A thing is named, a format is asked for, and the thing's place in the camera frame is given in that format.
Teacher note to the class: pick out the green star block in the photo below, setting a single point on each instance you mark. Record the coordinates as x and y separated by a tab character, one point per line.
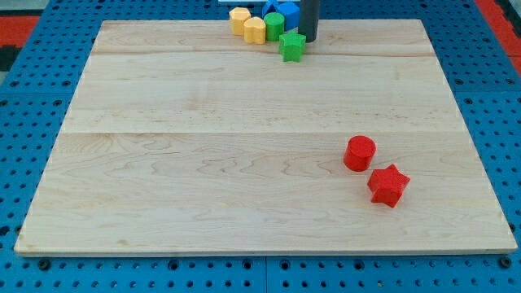
292	46

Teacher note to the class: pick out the red star block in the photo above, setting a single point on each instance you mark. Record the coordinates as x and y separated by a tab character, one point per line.
387	185

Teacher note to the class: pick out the light wooden board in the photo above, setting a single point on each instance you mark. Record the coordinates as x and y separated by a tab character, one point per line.
183	140

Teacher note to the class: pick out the red cylinder block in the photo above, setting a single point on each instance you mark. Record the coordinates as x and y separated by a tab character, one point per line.
359	153

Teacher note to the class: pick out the yellow heart block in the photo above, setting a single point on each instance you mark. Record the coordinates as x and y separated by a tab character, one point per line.
254	30

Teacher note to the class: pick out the green cylinder block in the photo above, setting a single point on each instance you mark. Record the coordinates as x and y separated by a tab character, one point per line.
274	23

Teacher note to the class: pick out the yellow hexagon block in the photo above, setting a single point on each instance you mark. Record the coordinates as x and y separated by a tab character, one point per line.
237	17

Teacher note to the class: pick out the blue cube block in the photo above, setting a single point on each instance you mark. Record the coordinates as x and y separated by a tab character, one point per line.
291	13

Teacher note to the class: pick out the blue triangle block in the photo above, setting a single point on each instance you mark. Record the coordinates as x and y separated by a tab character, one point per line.
269	7

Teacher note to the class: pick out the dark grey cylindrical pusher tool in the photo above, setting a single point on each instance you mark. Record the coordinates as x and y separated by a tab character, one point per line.
309	16

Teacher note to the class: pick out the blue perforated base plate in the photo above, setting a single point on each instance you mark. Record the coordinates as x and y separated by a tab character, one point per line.
38	89

